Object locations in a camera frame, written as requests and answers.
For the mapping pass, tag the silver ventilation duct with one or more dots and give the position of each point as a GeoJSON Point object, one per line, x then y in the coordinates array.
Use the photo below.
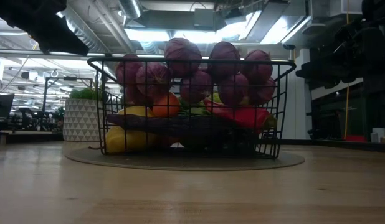
{"type": "Point", "coordinates": [130, 7]}

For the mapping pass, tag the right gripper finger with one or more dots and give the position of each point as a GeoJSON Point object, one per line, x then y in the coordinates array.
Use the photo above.
{"type": "Point", "coordinates": [320, 74]}

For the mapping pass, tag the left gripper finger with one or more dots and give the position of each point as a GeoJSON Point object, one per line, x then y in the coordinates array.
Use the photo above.
{"type": "Point", "coordinates": [68, 42]}

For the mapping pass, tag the round grey mat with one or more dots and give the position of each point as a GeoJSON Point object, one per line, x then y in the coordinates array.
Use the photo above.
{"type": "Point", "coordinates": [180, 163]}

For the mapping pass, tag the yellow bell pepper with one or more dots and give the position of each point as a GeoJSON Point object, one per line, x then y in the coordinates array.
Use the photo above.
{"type": "Point", "coordinates": [133, 140]}

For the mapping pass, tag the dark monitor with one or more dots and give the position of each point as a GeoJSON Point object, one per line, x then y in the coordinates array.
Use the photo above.
{"type": "Point", "coordinates": [2, 105]}

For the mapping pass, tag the plant in white patterned pot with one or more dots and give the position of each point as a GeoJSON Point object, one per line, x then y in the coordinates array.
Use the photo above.
{"type": "Point", "coordinates": [82, 121]}

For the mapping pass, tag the orange tangerine cluster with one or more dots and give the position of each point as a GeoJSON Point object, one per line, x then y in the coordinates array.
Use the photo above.
{"type": "Point", "coordinates": [166, 105]}

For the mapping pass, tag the red chili pepper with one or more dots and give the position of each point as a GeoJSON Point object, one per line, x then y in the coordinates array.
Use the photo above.
{"type": "Point", "coordinates": [242, 115]}

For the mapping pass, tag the purple eggplant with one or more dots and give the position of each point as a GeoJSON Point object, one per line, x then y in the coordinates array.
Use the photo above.
{"type": "Point", "coordinates": [180, 124]}

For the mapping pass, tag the red box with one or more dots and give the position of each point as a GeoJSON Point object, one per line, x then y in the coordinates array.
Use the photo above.
{"type": "Point", "coordinates": [356, 138]}

